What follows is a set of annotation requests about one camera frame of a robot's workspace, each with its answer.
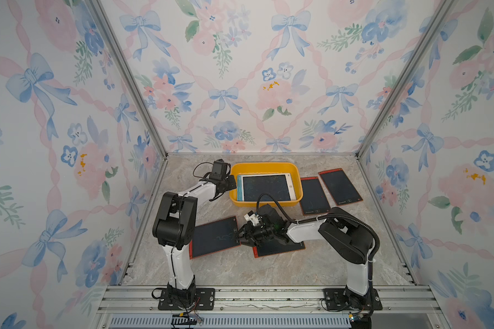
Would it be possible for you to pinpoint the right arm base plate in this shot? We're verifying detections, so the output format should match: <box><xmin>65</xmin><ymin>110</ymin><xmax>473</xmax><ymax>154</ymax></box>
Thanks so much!
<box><xmin>322</xmin><ymin>288</ymin><xmax>383</xmax><ymax>311</ymax></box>

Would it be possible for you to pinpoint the red writing tablet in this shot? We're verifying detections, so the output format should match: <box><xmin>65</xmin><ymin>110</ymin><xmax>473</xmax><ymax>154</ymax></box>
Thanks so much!
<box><xmin>253</xmin><ymin>240</ymin><xmax>305</xmax><ymax>258</ymax></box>
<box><xmin>318</xmin><ymin>168</ymin><xmax>363</xmax><ymax>206</ymax></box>
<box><xmin>300</xmin><ymin>177</ymin><xmax>331</xmax><ymax>215</ymax></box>
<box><xmin>189</xmin><ymin>216</ymin><xmax>241</xmax><ymax>259</ymax></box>

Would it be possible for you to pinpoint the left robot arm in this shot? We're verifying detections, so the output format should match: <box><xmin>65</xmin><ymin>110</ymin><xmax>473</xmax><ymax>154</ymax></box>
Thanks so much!
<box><xmin>152</xmin><ymin>175</ymin><xmax>237</xmax><ymax>306</ymax></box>

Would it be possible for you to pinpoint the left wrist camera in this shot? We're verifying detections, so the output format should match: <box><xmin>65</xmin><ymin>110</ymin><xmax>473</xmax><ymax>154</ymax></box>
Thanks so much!
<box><xmin>209</xmin><ymin>159</ymin><xmax>231</xmax><ymax>182</ymax></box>

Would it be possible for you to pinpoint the yellow plastic storage box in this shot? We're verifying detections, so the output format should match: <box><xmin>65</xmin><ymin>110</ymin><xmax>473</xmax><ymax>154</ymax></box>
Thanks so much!
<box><xmin>229</xmin><ymin>162</ymin><xmax>304</xmax><ymax>208</ymax></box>

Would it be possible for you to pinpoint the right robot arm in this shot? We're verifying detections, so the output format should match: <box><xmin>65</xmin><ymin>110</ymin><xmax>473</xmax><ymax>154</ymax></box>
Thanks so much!
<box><xmin>236</xmin><ymin>204</ymin><xmax>380</xmax><ymax>313</ymax></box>

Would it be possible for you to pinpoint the aluminium mounting rail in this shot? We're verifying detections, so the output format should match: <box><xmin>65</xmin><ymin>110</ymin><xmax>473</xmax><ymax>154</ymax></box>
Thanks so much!
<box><xmin>90</xmin><ymin>286</ymin><xmax>451</xmax><ymax>328</ymax></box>

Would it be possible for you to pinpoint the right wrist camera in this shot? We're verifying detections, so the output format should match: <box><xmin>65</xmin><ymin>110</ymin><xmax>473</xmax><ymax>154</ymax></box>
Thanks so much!
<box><xmin>244</xmin><ymin>211</ymin><xmax>263</xmax><ymax>227</ymax></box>

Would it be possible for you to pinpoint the black corrugated cable conduit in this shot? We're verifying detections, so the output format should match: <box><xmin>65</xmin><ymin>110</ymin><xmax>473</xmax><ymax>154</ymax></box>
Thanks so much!
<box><xmin>257</xmin><ymin>192</ymin><xmax>381</xmax><ymax>329</ymax></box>

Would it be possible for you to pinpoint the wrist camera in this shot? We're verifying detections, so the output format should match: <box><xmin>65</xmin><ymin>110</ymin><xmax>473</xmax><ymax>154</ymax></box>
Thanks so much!
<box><xmin>209</xmin><ymin>159</ymin><xmax>231</xmax><ymax>182</ymax></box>
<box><xmin>244</xmin><ymin>211</ymin><xmax>263</xmax><ymax>227</ymax></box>

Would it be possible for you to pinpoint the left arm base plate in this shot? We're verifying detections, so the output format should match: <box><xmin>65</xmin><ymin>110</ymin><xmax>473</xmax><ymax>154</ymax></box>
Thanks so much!
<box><xmin>152</xmin><ymin>286</ymin><xmax>215</xmax><ymax>311</ymax></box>

